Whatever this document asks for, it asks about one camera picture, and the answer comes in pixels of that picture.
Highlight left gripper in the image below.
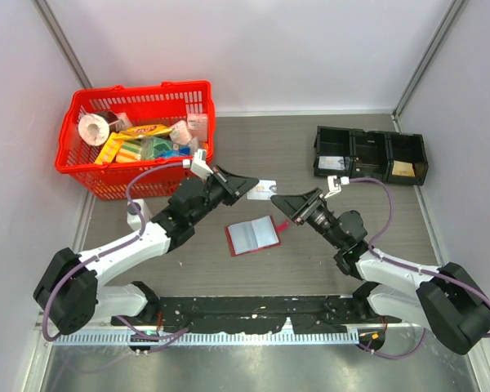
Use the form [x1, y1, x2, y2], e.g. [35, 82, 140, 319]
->
[189, 164, 257, 225]

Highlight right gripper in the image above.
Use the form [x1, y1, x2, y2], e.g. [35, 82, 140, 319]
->
[271, 186, 344, 249]

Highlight white credit card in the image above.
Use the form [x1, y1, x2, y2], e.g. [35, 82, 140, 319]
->
[247, 180, 277, 201]

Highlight red leather card holder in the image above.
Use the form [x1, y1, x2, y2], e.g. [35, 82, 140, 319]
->
[225, 216, 291, 256]

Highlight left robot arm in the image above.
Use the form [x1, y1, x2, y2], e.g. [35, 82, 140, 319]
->
[33, 164, 259, 341]

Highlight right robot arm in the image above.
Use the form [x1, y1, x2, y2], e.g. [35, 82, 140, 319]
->
[271, 188, 490, 355]

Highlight cards in left bin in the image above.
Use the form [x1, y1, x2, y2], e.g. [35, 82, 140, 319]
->
[318, 156, 345, 171]

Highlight gold card in bin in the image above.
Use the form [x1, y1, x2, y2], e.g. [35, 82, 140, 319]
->
[392, 160, 416, 177]

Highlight pink white box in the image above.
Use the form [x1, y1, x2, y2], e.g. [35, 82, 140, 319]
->
[186, 114, 208, 142]

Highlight green blue packet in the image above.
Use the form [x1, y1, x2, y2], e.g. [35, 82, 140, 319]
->
[140, 137, 190, 160]

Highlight yellow chips bag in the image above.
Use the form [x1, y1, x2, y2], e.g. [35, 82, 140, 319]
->
[115, 124, 172, 140]

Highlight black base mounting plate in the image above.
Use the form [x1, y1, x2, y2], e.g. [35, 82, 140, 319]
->
[127, 295, 392, 335]

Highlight black three-compartment bin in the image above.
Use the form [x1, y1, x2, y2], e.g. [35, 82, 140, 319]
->
[313, 126, 429, 186]

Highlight yellow orange striped package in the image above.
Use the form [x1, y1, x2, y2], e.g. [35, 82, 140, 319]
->
[94, 133, 142, 165]

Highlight red plastic shopping basket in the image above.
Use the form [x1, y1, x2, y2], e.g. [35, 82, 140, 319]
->
[55, 80, 216, 201]

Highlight black tape roll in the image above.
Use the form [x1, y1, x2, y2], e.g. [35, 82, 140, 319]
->
[94, 110, 123, 127]

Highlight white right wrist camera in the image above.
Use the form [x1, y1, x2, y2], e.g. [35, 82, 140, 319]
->
[324, 175, 350, 200]

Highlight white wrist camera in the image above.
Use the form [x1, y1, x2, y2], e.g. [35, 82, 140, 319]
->
[324, 175, 350, 200]
[182, 149, 213, 180]

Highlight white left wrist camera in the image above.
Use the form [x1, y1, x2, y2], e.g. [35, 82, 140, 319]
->
[182, 149, 213, 180]

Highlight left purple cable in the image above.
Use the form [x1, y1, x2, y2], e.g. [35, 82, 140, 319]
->
[41, 160, 191, 352]

